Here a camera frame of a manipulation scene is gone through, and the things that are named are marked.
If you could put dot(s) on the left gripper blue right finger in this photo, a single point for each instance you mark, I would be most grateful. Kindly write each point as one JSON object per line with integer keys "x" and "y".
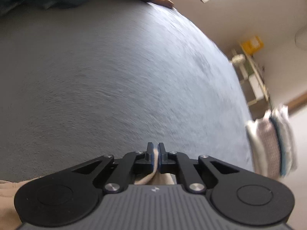
{"x": 182, "y": 167}

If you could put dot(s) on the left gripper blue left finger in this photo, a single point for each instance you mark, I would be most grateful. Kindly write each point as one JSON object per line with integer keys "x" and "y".
{"x": 132, "y": 165}

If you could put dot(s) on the beige trousers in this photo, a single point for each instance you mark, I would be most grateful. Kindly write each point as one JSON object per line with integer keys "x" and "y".
{"x": 11, "y": 220}

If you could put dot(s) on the pink checked folded garment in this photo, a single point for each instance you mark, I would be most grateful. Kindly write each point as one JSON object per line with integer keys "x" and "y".
{"x": 268, "y": 137}

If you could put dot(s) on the grey bed blanket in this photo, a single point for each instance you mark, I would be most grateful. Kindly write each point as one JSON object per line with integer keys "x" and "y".
{"x": 108, "y": 77}

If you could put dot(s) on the wooden side shelf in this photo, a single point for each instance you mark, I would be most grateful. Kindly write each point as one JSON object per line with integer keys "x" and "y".
{"x": 251, "y": 79}

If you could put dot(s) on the blue folded garment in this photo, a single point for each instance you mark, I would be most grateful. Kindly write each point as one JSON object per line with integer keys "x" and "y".
{"x": 279, "y": 146}

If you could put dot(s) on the white folded top garment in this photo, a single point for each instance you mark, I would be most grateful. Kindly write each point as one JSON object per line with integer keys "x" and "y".
{"x": 289, "y": 158}

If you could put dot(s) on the white woven ball lamp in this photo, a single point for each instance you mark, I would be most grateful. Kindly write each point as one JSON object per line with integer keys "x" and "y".
{"x": 238, "y": 60}

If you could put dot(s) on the yellow box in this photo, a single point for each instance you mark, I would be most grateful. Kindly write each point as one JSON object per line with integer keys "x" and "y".
{"x": 252, "y": 45}

